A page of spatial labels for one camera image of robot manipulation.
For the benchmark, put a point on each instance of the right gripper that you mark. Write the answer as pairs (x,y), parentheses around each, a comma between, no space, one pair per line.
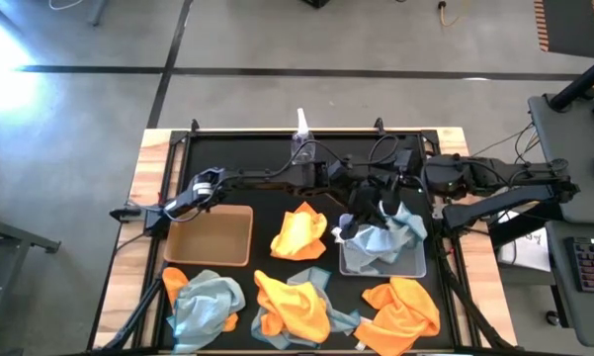
(411,183)

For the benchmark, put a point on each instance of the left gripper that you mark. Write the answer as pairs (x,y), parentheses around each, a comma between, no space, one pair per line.
(364,193)

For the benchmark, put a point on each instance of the blue microfiber towel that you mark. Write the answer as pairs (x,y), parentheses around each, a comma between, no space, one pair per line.
(311,279)
(375,244)
(205,306)

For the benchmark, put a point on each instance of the orange microfiber towel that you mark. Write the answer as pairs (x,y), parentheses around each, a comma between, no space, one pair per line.
(174,283)
(296,232)
(291,306)
(400,316)

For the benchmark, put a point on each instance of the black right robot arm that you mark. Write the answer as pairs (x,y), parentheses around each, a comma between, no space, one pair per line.
(499,175)

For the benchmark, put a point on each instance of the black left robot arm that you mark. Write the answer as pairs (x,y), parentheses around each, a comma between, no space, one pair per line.
(272,178)

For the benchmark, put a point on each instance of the clear plastic tray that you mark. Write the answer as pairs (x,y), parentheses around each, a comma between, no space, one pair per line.
(405,268)

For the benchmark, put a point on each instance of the clear spray bottle white nozzle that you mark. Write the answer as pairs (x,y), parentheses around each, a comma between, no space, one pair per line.
(302,143)

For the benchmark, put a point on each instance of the white paper sheet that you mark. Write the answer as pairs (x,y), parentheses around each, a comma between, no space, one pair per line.
(524,252)

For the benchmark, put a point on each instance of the tan plastic basket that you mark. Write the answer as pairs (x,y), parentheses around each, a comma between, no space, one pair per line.
(212,237)

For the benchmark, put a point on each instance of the grey workstation desk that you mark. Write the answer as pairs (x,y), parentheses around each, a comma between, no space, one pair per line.
(573,143)

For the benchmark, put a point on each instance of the black round pole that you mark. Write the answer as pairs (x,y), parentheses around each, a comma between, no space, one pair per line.
(578,84)

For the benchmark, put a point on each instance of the desk caster wheel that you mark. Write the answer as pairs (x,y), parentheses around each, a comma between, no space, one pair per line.
(553,318)

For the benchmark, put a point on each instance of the black backlit keyboard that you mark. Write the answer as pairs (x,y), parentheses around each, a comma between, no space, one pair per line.
(593,264)

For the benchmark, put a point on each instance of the black orange-striped floor mat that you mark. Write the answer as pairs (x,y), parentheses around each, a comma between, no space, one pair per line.
(573,25)

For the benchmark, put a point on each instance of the grey metal leg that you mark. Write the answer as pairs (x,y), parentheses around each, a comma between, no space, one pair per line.
(99,12)

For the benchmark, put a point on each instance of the grey side table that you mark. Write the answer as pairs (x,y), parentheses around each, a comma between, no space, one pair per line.
(0,296)

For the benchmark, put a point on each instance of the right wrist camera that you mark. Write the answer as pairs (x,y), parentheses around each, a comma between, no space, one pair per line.
(403,159)

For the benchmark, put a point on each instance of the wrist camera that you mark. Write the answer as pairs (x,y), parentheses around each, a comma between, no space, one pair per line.
(336,170)
(403,159)

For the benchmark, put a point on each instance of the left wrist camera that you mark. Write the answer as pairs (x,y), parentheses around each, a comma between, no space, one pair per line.
(336,170)

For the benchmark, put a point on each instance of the black frame clamp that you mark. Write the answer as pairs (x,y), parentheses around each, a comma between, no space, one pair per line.
(378,125)
(194,125)

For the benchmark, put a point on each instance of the black aluminium table frame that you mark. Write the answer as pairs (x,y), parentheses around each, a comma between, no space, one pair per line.
(178,137)

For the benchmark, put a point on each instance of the black side bracket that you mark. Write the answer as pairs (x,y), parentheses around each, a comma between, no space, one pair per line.
(124,214)

